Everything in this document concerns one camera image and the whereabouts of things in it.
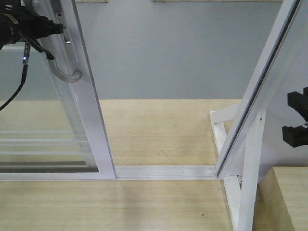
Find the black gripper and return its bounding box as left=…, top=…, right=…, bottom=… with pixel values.
left=0, top=4, right=64, bottom=60

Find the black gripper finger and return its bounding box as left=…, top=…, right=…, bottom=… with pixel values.
left=282, top=122, right=308, bottom=148
left=287, top=87, right=308, bottom=122

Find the grey door handle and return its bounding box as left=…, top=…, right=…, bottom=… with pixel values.
left=32, top=0, right=82, bottom=83

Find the white sliding glass door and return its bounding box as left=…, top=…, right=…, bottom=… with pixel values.
left=0, top=0, right=115, bottom=181

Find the light wooden box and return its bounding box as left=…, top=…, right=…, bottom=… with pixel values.
left=253, top=167, right=308, bottom=231

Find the white diagonal support brace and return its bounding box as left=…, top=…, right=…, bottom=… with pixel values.
left=209, top=103, right=266, bottom=231

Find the light wooden base platform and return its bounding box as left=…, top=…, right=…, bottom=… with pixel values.
left=0, top=99, right=237, bottom=231

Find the aluminium floor track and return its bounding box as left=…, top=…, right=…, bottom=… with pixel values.
left=115, top=165, right=218, bottom=180

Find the white door frame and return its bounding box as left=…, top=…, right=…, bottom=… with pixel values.
left=216, top=0, right=303, bottom=180

